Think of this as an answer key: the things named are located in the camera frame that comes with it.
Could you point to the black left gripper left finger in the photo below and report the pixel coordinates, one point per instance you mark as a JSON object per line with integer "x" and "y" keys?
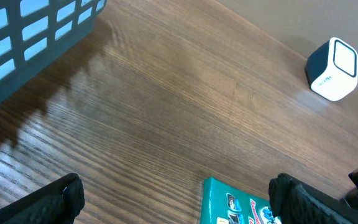
{"x": 58, "y": 202}

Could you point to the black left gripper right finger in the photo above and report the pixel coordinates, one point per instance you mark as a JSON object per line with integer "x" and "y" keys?
{"x": 296, "y": 202}

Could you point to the green 3M gloves package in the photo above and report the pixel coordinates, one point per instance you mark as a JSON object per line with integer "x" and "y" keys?
{"x": 223, "y": 204}

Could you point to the white barcode scanner box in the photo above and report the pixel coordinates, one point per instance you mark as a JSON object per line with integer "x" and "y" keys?
{"x": 332, "y": 69}

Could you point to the grey plastic shopping basket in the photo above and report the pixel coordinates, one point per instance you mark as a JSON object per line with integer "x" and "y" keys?
{"x": 34, "y": 33}

